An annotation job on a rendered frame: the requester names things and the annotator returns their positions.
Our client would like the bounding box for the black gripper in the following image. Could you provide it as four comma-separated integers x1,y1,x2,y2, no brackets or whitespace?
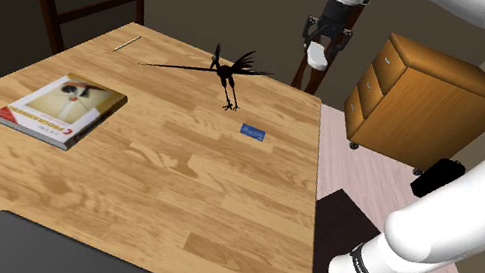
300,0,360,59

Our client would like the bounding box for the brown wooden stand, white part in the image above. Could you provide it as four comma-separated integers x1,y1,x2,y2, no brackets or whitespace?
288,0,371,103

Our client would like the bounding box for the black bird figure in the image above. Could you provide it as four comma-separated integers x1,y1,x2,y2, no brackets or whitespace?
132,30,279,118

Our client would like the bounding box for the blue card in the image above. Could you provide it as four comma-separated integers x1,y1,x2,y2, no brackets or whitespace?
237,121,269,143

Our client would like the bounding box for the wooden drawer cabinet on wheels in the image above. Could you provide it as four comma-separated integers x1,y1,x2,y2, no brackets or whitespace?
334,26,485,188

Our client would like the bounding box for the black box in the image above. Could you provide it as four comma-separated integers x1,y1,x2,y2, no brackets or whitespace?
407,152,468,205

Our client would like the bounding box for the dark robot stand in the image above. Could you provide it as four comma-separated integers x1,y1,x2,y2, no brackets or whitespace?
303,184,479,273

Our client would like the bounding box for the wooden table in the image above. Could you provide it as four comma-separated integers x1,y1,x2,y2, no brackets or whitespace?
0,0,355,273

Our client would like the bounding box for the book with yellow cover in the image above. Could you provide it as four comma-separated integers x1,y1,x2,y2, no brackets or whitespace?
0,61,132,160

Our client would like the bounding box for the dark grey flat laptop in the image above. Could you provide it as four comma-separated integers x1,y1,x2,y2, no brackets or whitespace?
0,209,265,273

